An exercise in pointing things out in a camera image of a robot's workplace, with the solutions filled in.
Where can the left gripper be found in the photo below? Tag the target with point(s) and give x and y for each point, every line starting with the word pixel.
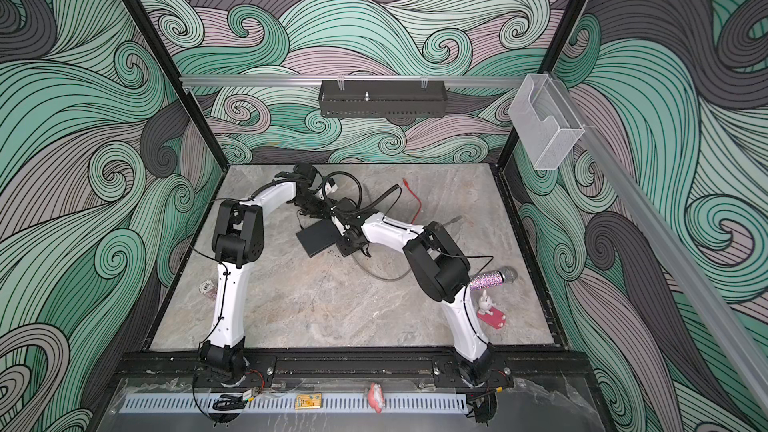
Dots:
pixel 325 211

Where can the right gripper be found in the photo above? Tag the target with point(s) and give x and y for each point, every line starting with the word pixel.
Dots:
pixel 343 249

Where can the black network switch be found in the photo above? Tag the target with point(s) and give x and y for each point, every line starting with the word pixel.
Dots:
pixel 318 237

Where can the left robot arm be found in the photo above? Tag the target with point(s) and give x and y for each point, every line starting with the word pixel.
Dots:
pixel 238 240

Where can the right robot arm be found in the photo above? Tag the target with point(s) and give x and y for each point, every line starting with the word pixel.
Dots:
pixel 440 268

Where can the white bunny pink figurine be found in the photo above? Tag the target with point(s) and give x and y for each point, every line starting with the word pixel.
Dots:
pixel 488 313

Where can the yellow label tag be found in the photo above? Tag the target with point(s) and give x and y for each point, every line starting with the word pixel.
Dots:
pixel 308 401

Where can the black wall-mounted tray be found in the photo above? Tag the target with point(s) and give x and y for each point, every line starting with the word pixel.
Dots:
pixel 399 99

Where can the pink toy on duct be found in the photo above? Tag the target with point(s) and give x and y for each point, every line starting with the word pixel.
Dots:
pixel 375 398

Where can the white slotted cable duct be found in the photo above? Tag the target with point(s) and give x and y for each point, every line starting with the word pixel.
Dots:
pixel 333 403

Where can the clear plastic wall bin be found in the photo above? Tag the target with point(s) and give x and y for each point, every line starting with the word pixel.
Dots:
pixel 545 118

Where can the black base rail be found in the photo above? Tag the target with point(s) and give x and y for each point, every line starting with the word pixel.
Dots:
pixel 438 366

